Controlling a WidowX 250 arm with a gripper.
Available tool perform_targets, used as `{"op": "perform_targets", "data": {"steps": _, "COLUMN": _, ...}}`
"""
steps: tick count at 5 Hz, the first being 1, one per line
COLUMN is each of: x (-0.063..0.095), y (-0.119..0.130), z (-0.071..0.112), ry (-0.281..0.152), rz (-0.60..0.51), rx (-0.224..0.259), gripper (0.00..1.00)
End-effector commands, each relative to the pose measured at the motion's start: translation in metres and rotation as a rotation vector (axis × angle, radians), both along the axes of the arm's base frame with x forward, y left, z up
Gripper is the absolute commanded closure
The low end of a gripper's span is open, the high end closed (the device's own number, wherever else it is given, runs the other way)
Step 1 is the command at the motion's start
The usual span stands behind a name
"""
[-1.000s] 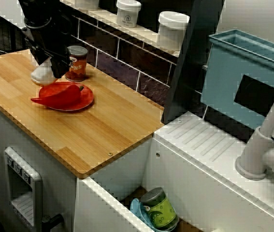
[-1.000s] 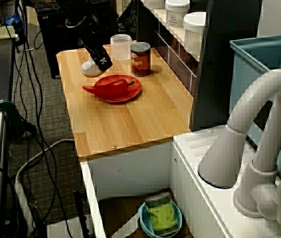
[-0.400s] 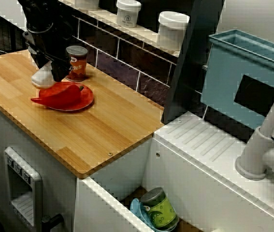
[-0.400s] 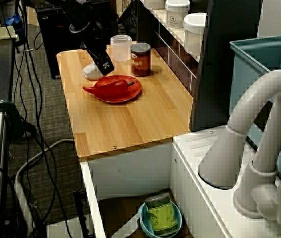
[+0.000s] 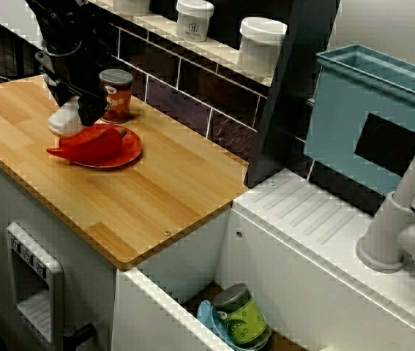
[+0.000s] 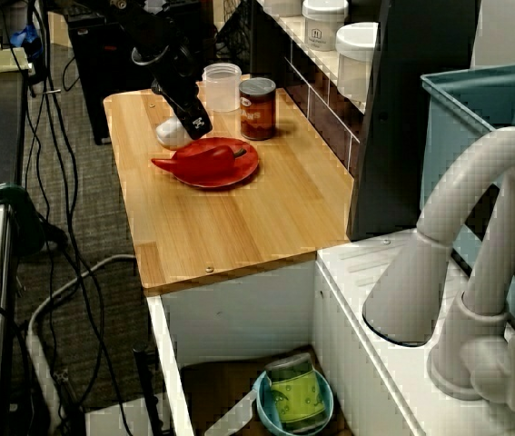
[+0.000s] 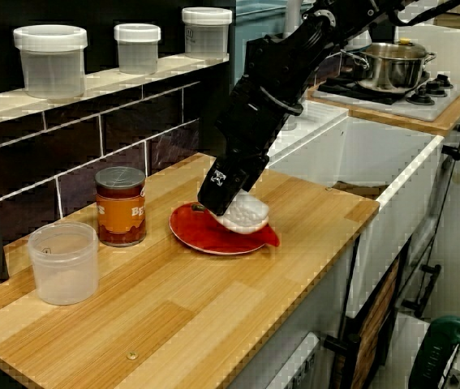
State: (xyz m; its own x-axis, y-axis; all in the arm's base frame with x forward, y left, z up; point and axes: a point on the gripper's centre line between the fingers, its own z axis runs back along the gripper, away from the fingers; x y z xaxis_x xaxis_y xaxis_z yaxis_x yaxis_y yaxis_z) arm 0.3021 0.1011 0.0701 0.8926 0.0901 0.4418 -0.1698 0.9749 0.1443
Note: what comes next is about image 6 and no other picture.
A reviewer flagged dark grey frame post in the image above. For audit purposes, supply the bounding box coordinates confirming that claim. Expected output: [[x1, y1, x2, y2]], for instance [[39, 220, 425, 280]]
[[350, 0, 483, 242]]

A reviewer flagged dark tile backsplash with shelf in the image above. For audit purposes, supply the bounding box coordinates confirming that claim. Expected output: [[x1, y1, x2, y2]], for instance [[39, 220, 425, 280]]
[[250, 0, 370, 178]]

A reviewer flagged green toy can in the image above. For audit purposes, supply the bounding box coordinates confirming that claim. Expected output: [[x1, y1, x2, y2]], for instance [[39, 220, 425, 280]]
[[264, 352, 327, 432]]

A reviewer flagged orange and white toy sushi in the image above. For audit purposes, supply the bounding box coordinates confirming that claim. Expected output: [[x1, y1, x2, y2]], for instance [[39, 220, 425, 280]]
[[155, 115, 194, 150]]

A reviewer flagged clear open plastic jar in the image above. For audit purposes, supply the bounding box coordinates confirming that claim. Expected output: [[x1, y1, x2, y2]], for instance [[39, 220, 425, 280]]
[[201, 62, 243, 113]]

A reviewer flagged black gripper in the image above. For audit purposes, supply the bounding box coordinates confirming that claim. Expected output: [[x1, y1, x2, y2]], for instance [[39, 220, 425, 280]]
[[132, 43, 213, 141]]

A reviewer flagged teal plastic bin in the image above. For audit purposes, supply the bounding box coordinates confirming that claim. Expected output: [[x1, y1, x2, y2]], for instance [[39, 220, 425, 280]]
[[420, 62, 515, 351]]

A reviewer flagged large white lidded plastic jar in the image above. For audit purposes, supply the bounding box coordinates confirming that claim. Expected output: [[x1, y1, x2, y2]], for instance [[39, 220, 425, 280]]
[[334, 21, 380, 104]]

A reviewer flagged grey hose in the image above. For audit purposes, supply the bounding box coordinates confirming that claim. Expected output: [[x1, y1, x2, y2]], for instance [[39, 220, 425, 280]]
[[25, 253, 138, 436]]

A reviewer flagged black pole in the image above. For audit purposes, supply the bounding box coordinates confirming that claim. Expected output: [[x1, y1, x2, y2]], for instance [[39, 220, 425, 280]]
[[132, 345, 167, 436]]

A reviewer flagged toy beans can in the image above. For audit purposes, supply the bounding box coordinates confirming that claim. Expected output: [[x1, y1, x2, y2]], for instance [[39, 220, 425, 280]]
[[238, 76, 278, 141]]

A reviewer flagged grey toy faucet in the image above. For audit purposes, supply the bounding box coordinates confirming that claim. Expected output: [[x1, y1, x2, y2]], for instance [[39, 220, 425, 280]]
[[361, 125, 515, 412]]

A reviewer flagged white plastic toy knife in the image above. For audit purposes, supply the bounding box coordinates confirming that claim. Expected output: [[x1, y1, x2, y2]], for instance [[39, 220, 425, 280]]
[[203, 385, 261, 436]]

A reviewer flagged white toy kitchen unit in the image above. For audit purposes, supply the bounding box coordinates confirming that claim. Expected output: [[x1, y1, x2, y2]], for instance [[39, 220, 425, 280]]
[[145, 226, 515, 436]]

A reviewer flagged small white lidded labelled jar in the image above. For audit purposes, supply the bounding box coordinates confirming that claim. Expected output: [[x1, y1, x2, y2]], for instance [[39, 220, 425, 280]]
[[301, 0, 350, 52]]

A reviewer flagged red toy chili pepper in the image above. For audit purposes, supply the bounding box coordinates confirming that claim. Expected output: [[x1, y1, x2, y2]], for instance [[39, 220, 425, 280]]
[[151, 144, 249, 179]]

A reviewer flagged blue toy bowl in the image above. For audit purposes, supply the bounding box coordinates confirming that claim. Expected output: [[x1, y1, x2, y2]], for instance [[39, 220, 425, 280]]
[[255, 368, 334, 435]]

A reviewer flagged green clamp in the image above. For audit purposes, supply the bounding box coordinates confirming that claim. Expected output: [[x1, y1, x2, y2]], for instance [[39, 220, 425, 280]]
[[0, 182, 47, 255]]

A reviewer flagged black computer box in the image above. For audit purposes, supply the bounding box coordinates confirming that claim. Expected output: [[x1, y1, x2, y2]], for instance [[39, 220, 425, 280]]
[[66, 13, 213, 145]]

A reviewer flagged red round plate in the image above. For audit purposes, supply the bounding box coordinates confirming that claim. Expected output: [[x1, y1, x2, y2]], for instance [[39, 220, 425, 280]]
[[168, 136, 261, 191]]

